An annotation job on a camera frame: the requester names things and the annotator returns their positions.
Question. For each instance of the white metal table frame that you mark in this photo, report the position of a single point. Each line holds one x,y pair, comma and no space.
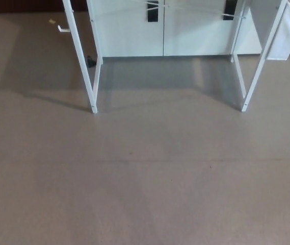
87,76

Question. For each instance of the white fabric side panel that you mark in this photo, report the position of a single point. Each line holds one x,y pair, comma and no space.
282,38

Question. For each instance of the small black floor object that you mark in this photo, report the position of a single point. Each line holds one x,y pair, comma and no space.
90,61

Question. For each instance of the white bracket piece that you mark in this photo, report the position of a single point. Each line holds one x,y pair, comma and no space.
62,28

